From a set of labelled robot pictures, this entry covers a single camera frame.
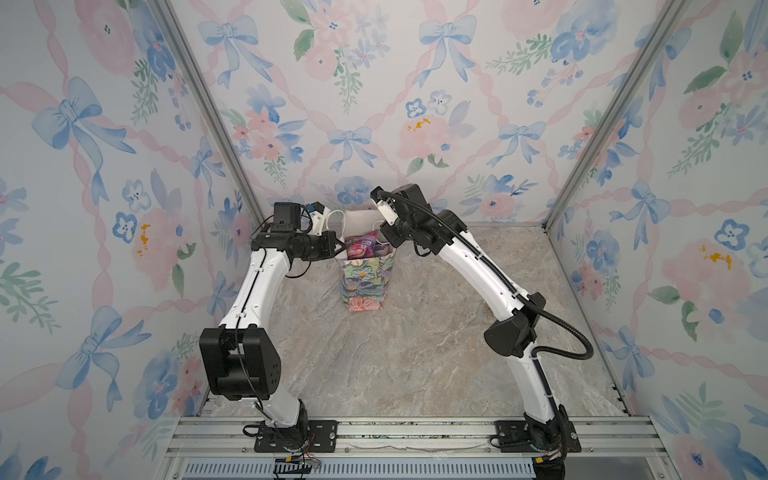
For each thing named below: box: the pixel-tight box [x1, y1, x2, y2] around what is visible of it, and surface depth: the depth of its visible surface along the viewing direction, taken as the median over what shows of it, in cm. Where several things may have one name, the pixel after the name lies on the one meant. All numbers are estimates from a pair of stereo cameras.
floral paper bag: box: [325, 209, 397, 312], surface depth 87 cm
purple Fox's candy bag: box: [344, 230, 391, 260], surface depth 89 cm
